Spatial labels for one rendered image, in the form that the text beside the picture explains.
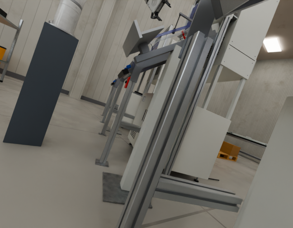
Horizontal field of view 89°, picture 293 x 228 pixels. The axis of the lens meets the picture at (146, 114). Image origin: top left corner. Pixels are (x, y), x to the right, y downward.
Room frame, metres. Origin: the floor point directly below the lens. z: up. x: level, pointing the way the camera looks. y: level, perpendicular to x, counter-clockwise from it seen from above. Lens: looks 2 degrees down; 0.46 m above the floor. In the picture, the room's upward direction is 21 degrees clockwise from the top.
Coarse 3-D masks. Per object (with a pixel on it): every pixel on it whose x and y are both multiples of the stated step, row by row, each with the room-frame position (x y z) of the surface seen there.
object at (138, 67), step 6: (198, 0) 1.82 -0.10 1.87; (192, 6) 1.70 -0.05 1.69; (234, 18) 1.23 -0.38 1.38; (186, 24) 1.70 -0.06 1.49; (180, 36) 1.77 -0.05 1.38; (138, 66) 0.99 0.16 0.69; (132, 72) 0.98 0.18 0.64; (138, 72) 0.99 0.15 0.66; (132, 78) 0.98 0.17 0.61; (126, 114) 1.75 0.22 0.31; (120, 126) 1.00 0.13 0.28; (126, 126) 1.01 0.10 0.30; (132, 126) 1.02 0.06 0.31; (138, 126) 1.05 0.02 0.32; (138, 132) 1.04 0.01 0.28; (96, 162) 0.98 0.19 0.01; (108, 162) 1.04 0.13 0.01
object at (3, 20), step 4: (0, 16) 2.07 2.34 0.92; (0, 20) 2.31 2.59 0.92; (4, 20) 2.22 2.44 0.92; (8, 20) 2.22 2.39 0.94; (20, 20) 2.52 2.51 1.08; (8, 24) 2.39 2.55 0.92; (12, 24) 2.33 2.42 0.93; (20, 24) 2.52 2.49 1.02; (16, 28) 2.47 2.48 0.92; (20, 28) 2.54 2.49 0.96; (16, 32) 2.52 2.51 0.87; (16, 36) 2.52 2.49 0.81; (16, 40) 2.54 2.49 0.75; (12, 44) 2.52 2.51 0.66; (12, 48) 2.52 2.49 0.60; (12, 52) 2.54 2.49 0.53; (8, 56) 2.52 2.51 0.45; (0, 60) 2.35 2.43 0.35; (8, 60) 2.52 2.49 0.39; (8, 64) 2.54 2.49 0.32; (4, 68) 2.52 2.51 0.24; (4, 72) 2.52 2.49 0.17; (4, 76) 2.55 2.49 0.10; (0, 80) 2.51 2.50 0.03
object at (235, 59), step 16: (272, 0) 1.29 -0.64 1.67; (240, 16) 1.22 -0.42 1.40; (256, 16) 1.26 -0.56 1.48; (272, 16) 1.31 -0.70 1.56; (240, 32) 1.23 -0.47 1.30; (256, 32) 1.28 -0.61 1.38; (224, 48) 1.24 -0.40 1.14; (240, 48) 1.25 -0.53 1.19; (256, 48) 1.30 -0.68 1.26; (224, 64) 1.23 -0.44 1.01; (240, 64) 1.27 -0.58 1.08; (208, 80) 1.70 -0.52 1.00; (224, 80) 1.52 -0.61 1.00; (240, 80) 1.34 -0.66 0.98; (192, 96) 1.94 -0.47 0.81; (208, 96) 1.23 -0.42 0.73
